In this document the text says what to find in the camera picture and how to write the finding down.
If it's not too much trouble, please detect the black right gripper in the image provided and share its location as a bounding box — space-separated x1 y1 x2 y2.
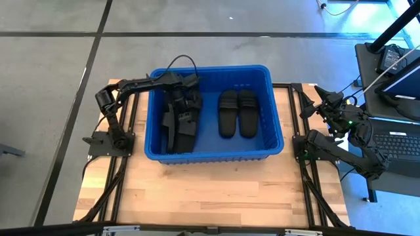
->
299 85 352 132

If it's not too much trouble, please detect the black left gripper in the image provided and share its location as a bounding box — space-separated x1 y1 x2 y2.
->
170 73 203 137

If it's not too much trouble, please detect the black slide sandal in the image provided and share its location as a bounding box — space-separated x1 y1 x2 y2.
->
173 129 198 155
217 89 240 140
191 91 203 132
237 88 261 139
161 103 177 155

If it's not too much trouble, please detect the blue plastic bin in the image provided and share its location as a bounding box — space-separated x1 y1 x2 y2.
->
144 64 285 165

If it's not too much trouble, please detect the black desk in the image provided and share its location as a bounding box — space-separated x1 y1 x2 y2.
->
356 117 420 203
355 42 420 119

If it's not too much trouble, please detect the black power adapter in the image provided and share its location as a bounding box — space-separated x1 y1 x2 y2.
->
376 45 404 75

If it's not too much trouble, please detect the black tilted monitor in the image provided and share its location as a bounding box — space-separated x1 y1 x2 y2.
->
375 56 420 101

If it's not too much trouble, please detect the black laptop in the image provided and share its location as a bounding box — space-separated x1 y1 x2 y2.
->
369 130 420 180

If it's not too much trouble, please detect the black rig pillar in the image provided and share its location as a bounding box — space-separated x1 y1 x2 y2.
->
369 0 420 54

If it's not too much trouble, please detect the grey metal foot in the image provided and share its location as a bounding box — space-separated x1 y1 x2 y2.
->
0 143 26 158

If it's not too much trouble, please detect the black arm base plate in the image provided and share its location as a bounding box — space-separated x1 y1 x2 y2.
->
293 134 339 162
81 130 136 158

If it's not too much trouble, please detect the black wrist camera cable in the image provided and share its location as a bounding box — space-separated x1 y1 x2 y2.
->
165 54 200 78

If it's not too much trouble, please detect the thin white cable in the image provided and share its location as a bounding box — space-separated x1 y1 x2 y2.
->
362 44 420 94

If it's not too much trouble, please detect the black aluminium extrusion frame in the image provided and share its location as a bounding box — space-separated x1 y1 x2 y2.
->
73 74 350 229

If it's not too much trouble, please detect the floor cable with plug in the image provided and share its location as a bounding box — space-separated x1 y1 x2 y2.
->
316 0 360 17

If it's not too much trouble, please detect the silver metal bracket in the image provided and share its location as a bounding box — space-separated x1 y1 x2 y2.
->
283 229 324 236
102 225 141 235

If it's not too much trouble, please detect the black rig rail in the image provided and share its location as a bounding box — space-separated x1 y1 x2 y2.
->
0 222 420 236

